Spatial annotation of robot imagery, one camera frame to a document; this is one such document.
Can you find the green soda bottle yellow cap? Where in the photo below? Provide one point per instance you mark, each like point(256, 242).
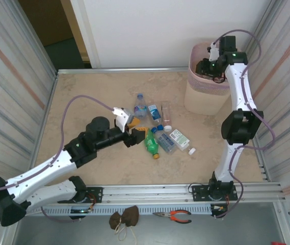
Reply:
point(151, 144)

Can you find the clear bottle purple label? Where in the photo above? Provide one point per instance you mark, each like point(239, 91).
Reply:
point(140, 108)

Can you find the clear bottle blue white label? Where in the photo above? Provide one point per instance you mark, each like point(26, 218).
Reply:
point(155, 112)

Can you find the clear bottle pale blue label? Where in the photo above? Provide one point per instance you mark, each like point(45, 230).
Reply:
point(166, 143)

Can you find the pinkish clear bottle white cap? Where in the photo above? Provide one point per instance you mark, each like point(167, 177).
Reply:
point(166, 114)

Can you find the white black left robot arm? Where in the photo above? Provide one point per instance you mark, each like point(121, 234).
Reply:
point(40, 171)

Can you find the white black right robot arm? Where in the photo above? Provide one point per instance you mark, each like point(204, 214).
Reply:
point(240, 86)

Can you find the pink plastic waste bin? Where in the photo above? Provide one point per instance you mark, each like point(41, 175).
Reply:
point(200, 102)

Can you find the large brown cloth pouch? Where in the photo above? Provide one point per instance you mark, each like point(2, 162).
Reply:
point(130, 215)

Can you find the small brown cloth pouch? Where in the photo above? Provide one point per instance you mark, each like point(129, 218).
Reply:
point(114, 220)

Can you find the tan door edge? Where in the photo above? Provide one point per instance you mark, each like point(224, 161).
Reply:
point(78, 38)

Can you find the grey metal shelf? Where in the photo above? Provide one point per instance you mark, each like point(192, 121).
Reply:
point(236, 229)

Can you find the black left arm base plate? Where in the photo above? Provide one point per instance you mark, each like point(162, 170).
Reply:
point(96, 194)

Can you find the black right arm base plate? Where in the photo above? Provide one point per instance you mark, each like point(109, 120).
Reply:
point(198, 192)

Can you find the white door frame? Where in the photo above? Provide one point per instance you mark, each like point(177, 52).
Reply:
point(88, 38)

